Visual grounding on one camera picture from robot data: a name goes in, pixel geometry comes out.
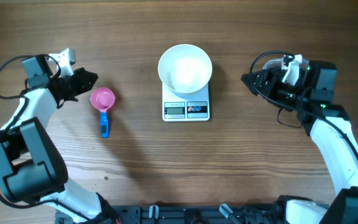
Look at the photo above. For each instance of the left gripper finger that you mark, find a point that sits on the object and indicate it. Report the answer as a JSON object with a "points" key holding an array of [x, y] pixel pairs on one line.
{"points": [[81, 88], [88, 78]]}

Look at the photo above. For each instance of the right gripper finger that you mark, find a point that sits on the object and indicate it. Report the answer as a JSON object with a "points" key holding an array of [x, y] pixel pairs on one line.
{"points": [[253, 78], [248, 83]]}

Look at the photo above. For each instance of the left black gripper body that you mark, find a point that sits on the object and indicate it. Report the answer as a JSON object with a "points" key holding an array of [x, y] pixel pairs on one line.
{"points": [[70, 86]]}

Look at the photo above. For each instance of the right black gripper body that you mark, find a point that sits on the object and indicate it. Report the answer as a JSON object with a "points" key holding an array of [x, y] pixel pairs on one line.
{"points": [[283, 93]]}

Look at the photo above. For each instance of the pink scoop blue handle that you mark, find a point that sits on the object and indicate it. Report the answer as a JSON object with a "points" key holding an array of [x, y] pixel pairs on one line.
{"points": [[103, 99]]}

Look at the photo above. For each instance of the white digital kitchen scale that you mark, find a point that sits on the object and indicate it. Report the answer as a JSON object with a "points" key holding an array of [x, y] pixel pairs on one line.
{"points": [[185, 107]]}

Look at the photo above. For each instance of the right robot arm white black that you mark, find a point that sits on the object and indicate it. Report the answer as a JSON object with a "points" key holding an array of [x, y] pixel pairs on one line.
{"points": [[307, 87]]}

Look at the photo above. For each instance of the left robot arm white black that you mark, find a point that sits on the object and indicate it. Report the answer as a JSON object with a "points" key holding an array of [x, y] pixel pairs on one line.
{"points": [[32, 171]]}

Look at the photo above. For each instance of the cream white bowl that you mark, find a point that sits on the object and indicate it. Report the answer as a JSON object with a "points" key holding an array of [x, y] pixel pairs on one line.
{"points": [[185, 69]]}

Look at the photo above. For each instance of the clear container of black beans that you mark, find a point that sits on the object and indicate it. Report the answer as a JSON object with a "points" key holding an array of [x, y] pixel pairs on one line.
{"points": [[287, 62]]}

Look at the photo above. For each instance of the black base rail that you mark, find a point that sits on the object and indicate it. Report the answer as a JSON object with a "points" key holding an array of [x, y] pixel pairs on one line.
{"points": [[197, 214]]}

